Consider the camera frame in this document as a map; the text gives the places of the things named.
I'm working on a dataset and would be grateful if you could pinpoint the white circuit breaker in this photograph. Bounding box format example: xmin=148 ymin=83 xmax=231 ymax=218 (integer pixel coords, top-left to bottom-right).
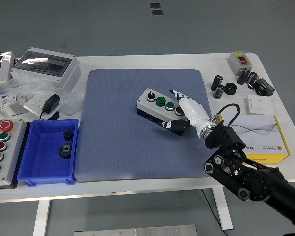
xmin=0 ymin=94 xmax=28 ymax=118

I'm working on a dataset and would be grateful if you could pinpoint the grey four-button control box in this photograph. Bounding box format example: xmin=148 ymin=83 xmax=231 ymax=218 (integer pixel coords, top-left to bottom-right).
xmin=136 ymin=88 xmax=190 ymax=136

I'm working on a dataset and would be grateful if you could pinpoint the grey-blue mat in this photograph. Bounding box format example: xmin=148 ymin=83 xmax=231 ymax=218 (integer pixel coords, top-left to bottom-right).
xmin=73 ymin=68 xmax=224 ymax=183

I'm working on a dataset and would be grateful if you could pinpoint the white wall switch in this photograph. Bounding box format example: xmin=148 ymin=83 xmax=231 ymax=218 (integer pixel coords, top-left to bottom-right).
xmin=246 ymin=94 xmax=274 ymax=115

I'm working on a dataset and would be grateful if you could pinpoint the grey two-button switch box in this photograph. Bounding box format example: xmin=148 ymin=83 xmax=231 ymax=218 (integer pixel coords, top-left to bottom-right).
xmin=228 ymin=51 xmax=254 ymax=76

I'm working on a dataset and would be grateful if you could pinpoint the black module with green terminal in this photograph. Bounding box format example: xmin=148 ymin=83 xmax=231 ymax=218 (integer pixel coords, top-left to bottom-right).
xmin=248 ymin=78 xmax=276 ymax=97

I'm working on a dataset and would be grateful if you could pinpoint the clear plastic bag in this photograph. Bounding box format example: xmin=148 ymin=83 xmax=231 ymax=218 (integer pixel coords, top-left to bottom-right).
xmin=0 ymin=73 xmax=86 ymax=116

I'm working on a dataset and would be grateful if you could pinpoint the white wall socket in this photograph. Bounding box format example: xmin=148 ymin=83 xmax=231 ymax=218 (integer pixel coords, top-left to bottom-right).
xmin=23 ymin=95 xmax=50 ymax=116

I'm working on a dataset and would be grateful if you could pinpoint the small black bevel gear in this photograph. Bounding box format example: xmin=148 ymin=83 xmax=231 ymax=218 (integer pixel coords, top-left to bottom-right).
xmin=62 ymin=130 xmax=76 ymax=141

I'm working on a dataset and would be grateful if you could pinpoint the blue plastic bin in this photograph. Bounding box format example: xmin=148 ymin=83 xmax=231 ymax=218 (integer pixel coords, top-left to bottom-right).
xmin=16 ymin=119 xmax=79 ymax=188

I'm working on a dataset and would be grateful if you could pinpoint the black hex nut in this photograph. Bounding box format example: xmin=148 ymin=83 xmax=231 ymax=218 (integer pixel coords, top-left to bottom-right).
xmin=224 ymin=82 xmax=237 ymax=96

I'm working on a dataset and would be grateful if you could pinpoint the white table leg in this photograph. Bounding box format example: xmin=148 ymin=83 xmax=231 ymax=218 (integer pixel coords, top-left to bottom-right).
xmin=32 ymin=200 xmax=51 ymax=236
xmin=212 ymin=187 xmax=234 ymax=231

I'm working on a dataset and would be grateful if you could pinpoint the grey five-button control station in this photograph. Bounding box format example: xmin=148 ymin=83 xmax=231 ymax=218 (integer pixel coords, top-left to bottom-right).
xmin=0 ymin=118 xmax=27 ymax=190

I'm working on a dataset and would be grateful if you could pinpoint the white and yellow carton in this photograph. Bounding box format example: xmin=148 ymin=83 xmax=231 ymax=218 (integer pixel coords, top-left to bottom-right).
xmin=217 ymin=114 xmax=291 ymax=165

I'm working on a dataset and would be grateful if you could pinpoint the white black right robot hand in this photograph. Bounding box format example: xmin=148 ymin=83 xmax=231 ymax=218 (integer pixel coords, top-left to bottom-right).
xmin=156 ymin=89 xmax=216 ymax=132

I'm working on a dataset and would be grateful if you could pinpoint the black cylindrical capacitor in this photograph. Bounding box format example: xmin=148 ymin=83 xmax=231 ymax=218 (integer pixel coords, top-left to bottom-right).
xmin=236 ymin=68 xmax=250 ymax=85
xmin=213 ymin=85 xmax=226 ymax=100
xmin=245 ymin=71 xmax=259 ymax=87
xmin=210 ymin=75 xmax=224 ymax=92

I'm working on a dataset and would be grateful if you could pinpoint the black power adapter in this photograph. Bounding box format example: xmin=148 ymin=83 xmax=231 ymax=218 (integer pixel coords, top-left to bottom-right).
xmin=39 ymin=93 xmax=61 ymax=121

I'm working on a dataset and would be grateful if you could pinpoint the white box with black wrap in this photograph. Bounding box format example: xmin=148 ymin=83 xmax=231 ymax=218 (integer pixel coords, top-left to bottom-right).
xmin=0 ymin=51 xmax=18 ymax=93

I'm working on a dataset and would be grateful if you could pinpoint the thin black floor cable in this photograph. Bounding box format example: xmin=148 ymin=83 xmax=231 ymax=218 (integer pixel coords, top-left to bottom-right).
xmin=201 ymin=189 xmax=228 ymax=236

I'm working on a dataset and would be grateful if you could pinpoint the grey distribution box, clear cover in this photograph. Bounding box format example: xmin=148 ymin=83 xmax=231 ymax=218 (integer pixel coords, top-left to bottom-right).
xmin=9 ymin=46 xmax=82 ymax=93

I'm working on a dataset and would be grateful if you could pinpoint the large black bevel gear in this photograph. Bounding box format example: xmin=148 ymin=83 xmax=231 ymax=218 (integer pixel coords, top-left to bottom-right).
xmin=58 ymin=142 xmax=73 ymax=160

